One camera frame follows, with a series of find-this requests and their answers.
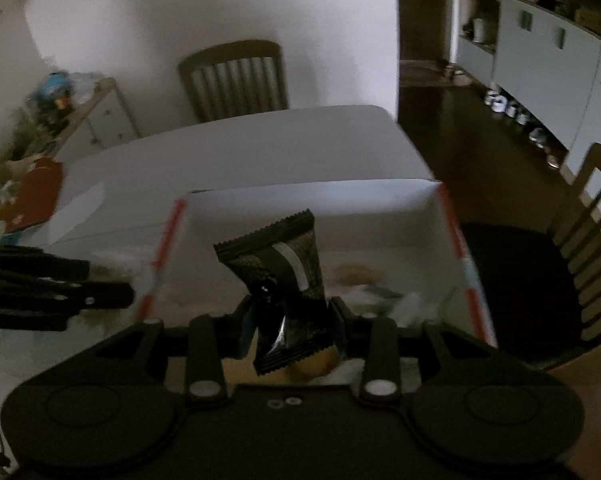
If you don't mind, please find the black snack packet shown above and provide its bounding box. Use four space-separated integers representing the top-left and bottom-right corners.
213 208 338 376

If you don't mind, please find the wooden slat-back chair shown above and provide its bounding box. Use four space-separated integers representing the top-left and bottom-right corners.
177 39 290 124
501 142 601 374

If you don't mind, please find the white sideboard cabinet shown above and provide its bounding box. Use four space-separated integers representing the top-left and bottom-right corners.
54 78 142 162

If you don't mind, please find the white plastic packaging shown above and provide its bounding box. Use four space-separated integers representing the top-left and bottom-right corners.
359 285 454 332

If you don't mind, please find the row of shoes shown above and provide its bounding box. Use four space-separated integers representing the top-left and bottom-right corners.
483 87 565 172

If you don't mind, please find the grey wall cabinet unit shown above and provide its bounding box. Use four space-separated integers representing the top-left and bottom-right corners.
455 0 601 177

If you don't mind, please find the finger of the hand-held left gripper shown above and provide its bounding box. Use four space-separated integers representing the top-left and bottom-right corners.
0 281 134 334
0 242 91 282

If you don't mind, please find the black seat cushion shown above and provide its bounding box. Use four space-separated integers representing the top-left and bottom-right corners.
459 222 584 372

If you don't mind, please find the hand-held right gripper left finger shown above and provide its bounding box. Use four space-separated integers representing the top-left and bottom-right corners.
97 295 254 404

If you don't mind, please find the blue globe toy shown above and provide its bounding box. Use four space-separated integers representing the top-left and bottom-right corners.
34 71 77 112

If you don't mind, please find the red cardboard box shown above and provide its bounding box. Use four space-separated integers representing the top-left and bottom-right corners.
133 180 499 387

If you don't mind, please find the dark wooden door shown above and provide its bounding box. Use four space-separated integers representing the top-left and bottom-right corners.
397 0 462 67

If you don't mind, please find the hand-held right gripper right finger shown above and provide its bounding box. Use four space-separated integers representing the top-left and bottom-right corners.
329 296 487 406

